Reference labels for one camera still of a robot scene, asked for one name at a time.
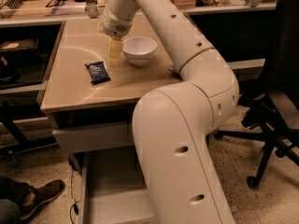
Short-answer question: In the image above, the black coiled tool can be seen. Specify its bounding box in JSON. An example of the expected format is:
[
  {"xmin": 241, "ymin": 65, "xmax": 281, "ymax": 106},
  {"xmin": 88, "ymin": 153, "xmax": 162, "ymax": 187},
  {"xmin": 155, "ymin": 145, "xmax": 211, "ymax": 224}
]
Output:
[{"xmin": 0, "ymin": 0, "xmax": 22, "ymax": 17}]

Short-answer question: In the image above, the black floor cable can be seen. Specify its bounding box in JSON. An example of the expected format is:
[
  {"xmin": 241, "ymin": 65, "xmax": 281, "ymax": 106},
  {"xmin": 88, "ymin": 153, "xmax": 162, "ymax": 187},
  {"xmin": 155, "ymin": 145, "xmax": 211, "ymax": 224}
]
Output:
[{"xmin": 68, "ymin": 168, "xmax": 80, "ymax": 224}]

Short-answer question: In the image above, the brown shoe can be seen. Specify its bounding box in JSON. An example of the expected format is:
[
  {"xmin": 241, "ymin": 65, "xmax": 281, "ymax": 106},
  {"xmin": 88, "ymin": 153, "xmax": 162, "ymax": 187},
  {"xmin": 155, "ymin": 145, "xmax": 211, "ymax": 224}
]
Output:
[{"xmin": 20, "ymin": 179, "xmax": 65, "ymax": 221}]

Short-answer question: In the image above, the black table leg base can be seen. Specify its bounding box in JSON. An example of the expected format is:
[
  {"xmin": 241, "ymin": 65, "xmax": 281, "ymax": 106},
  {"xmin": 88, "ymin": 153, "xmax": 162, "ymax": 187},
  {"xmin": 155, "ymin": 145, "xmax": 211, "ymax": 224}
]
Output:
[{"xmin": 0, "ymin": 101, "xmax": 57, "ymax": 160}]

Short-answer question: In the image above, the grey upper drawer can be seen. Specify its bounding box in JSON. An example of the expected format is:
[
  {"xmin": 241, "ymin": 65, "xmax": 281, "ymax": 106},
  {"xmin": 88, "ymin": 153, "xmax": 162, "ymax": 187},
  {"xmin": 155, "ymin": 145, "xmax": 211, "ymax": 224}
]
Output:
[{"xmin": 52, "ymin": 121, "xmax": 134, "ymax": 153}]

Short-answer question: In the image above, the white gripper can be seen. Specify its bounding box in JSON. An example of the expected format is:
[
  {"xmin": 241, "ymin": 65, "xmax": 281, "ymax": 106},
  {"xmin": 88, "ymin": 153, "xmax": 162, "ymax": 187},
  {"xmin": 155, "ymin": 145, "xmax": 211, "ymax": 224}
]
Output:
[{"xmin": 102, "ymin": 7, "xmax": 134, "ymax": 67}]

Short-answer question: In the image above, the dark blue rxbar wrapper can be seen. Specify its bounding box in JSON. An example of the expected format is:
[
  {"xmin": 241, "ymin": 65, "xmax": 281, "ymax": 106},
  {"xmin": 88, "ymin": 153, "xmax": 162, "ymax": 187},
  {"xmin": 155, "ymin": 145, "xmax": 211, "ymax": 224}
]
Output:
[{"xmin": 85, "ymin": 61, "xmax": 110, "ymax": 84}]

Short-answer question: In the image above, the white ceramic bowl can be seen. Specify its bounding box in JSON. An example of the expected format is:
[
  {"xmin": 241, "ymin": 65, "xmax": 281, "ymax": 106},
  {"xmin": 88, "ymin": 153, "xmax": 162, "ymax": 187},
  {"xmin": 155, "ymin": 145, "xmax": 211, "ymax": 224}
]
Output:
[{"xmin": 122, "ymin": 36, "xmax": 157, "ymax": 67}]

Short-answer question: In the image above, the beige drawer cabinet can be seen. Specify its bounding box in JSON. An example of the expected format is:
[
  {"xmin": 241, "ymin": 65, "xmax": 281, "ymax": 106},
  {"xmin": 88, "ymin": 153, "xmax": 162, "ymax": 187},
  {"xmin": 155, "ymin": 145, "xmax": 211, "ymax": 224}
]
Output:
[{"xmin": 36, "ymin": 12, "xmax": 238, "ymax": 175}]

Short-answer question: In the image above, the green chip bag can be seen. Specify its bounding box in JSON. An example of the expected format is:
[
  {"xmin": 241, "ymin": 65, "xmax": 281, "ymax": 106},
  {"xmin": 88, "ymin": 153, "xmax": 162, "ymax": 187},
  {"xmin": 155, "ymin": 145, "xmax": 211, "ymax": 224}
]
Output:
[{"xmin": 168, "ymin": 67, "xmax": 180, "ymax": 76}]

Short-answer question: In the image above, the open grey middle drawer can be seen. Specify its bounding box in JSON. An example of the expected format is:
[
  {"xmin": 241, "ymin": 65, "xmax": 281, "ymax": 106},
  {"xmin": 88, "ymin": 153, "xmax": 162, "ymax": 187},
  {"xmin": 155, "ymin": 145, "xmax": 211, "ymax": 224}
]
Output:
[{"xmin": 78, "ymin": 145, "xmax": 238, "ymax": 224}]

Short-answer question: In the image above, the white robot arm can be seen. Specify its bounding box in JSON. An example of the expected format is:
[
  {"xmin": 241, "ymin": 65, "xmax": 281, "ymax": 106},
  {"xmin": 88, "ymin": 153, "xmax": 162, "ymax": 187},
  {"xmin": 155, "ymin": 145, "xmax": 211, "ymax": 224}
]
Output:
[{"xmin": 103, "ymin": 0, "xmax": 239, "ymax": 224}]

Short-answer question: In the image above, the person's leg in jeans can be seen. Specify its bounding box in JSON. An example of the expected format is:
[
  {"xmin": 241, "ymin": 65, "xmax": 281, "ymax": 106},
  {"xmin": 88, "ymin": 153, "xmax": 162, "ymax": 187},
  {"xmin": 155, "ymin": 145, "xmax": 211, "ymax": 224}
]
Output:
[{"xmin": 0, "ymin": 176, "xmax": 29, "ymax": 224}]

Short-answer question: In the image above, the black office chair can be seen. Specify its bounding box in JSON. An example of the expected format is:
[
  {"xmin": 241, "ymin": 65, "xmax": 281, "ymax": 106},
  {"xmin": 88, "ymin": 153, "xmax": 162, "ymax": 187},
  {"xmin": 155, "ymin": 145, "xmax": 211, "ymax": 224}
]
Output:
[{"xmin": 214, "ymin": 0, "xmax": 299, "ymax": 188}]

